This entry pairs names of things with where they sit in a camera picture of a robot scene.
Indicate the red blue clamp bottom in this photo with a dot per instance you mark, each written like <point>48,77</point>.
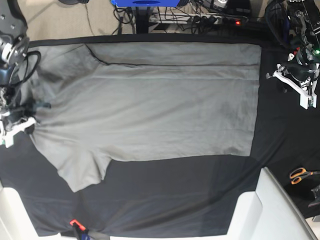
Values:
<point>80,231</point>

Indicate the black table cloth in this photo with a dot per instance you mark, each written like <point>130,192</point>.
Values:
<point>180,197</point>

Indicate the blue box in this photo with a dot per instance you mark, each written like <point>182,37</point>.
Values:
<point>145,3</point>

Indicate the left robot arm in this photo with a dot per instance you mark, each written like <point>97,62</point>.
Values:
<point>295,24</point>

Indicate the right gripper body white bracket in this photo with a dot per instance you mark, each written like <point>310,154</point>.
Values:
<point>18,119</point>

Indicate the orange handled scissors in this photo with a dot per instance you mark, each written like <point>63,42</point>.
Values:
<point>301,173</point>

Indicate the black stand pole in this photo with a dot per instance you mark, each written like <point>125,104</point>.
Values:
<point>142,15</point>

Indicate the black tool right edge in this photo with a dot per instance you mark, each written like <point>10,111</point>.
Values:
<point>316,193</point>

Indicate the grey T-shirt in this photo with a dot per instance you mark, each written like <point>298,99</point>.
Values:
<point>143,101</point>

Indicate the white power strip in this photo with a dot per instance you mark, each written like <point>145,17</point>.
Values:
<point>184,18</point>

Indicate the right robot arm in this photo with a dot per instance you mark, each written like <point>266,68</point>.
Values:
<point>14,54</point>

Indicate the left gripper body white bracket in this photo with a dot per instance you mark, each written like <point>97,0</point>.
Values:
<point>300,72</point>

